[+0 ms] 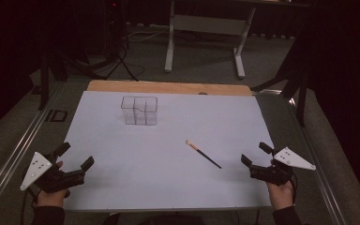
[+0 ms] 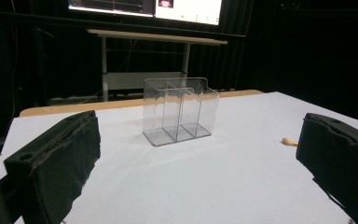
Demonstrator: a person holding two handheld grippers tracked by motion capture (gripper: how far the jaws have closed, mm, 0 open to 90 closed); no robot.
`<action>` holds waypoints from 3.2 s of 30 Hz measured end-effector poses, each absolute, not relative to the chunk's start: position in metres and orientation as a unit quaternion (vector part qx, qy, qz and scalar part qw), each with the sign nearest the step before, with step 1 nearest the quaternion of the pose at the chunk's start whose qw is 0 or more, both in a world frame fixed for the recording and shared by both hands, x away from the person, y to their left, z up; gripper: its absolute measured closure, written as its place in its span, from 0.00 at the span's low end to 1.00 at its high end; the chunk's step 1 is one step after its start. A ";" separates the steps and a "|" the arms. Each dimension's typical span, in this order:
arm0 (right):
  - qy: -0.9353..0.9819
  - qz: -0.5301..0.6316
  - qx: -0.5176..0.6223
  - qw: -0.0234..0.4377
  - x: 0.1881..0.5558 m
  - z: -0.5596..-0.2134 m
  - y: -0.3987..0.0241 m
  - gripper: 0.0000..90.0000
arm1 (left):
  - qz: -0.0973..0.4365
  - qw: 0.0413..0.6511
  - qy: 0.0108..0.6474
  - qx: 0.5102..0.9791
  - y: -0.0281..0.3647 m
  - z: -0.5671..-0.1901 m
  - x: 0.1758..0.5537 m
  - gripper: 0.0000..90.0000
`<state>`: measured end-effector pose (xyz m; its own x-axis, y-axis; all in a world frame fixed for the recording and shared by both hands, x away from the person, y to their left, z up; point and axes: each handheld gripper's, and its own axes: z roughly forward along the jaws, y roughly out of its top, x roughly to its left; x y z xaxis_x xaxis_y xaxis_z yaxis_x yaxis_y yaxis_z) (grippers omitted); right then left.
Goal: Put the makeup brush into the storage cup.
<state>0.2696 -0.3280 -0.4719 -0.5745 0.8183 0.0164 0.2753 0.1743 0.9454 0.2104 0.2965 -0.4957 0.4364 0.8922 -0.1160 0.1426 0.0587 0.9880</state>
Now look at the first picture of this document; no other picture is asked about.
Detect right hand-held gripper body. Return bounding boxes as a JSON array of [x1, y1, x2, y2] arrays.
[[248, 146, 317, 188]]

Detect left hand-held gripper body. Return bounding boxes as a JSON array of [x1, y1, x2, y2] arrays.
[[20, 151, 86, 194]]

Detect black-handled makeup brush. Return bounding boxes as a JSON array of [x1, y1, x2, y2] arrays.
[[185, 139, 222, 170]]

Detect clear acrylic organizer box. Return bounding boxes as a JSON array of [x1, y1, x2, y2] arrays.
[[120, 95, 159, 127]]

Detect person's right hand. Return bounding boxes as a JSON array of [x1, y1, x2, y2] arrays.
[[265, 180, 294, 211]]

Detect person's left hand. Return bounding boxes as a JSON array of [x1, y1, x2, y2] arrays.
[[37, 160, 71, 209]]

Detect black tripod stand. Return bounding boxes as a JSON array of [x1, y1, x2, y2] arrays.
[[251, 46, 310, 128]]

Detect black metal stand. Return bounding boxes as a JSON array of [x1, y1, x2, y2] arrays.
[[37, 46, 69, 111]]

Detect white table mat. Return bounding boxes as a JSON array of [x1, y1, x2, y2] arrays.
[[63, 90, 276, 213]]

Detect wooden table board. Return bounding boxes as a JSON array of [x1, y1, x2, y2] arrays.
[[86, 79, 253, 97]]

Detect dark equipment tower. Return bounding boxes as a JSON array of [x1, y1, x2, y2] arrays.
[[104, 0, 129, 60]]

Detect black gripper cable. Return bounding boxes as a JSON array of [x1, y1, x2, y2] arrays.
[[288, 171, 299, 207], [20, 187, 40, 225]]

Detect metal floor rail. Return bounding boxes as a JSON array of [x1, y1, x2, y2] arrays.
[[289, 97, 348, 225], [0, 82, 64, 217]]

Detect black rectangular floor bracket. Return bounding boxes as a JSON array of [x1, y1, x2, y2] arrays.
[[44, 109, 68, 123]]

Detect black floor cables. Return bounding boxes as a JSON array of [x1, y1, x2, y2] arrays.
[[65, 37, 145, 83]]

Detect white metal desk frame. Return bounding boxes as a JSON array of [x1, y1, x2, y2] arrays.
[[163, 0, 312, 80]]

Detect white floor cable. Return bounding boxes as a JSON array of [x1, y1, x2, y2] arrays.
[[126, 23, 170, 43]]

